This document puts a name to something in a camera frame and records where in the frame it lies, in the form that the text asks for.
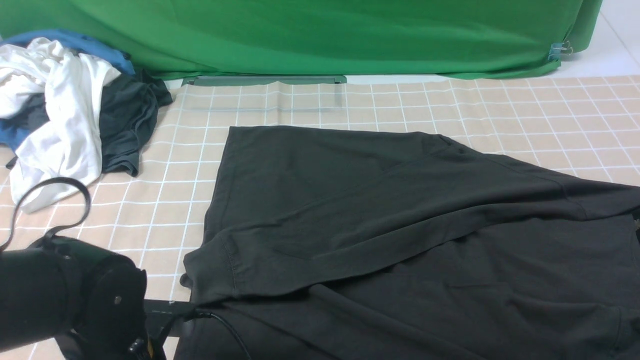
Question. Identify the dark gray long-sleeve shirt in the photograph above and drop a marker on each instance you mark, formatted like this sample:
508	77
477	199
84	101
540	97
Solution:
327	244

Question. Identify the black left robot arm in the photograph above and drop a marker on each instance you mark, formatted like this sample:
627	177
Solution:
89	299

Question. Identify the green metal base bar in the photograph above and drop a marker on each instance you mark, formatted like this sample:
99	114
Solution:
250	80

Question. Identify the green backdrop cloth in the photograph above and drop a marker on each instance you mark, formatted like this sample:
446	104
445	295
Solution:
463	39

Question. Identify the dark gray crumpled garment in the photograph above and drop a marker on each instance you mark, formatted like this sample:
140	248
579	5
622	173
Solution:
128	118

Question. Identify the white crumpled garment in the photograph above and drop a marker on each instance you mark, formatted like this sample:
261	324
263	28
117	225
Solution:
68	144

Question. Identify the blue binder clip lower right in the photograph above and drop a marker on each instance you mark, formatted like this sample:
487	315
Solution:
559	49

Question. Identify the beige checkered tablecloth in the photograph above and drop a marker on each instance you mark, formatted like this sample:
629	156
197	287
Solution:
585	127

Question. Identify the blue garment in pile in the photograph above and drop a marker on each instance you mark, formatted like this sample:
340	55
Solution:
26	62

